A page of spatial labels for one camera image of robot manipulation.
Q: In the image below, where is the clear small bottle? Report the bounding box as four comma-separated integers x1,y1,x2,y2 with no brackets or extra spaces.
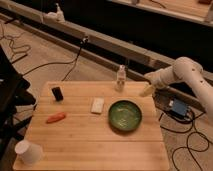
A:
116,65,126,92

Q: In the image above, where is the blue power box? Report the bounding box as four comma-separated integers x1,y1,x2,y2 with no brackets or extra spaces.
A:
169,99,188,118

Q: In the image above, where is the green round plate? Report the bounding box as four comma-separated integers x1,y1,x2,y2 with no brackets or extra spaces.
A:
108,100,142,132

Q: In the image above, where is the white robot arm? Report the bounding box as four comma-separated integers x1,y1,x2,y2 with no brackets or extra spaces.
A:
140,57,213,123

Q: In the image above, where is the black chair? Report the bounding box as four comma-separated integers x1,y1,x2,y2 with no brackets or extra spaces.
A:
0,44,37,161

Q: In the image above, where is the black floor cable left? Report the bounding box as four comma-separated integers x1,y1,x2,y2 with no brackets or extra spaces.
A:
0,23,90,82

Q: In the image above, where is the orange carrot toy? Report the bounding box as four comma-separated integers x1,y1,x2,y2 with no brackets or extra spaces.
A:
46,113,66,124

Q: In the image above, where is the white object on rail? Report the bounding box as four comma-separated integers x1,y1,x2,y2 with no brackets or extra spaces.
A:
46,4,65,22

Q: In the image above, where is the white sponge block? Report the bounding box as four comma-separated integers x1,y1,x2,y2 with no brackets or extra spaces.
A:
91,98,104,114

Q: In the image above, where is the black eraser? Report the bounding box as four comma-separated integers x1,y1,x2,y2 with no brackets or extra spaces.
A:
52,87,63,101

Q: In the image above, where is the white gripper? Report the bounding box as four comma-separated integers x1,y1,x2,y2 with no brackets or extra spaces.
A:
140,69,167,97

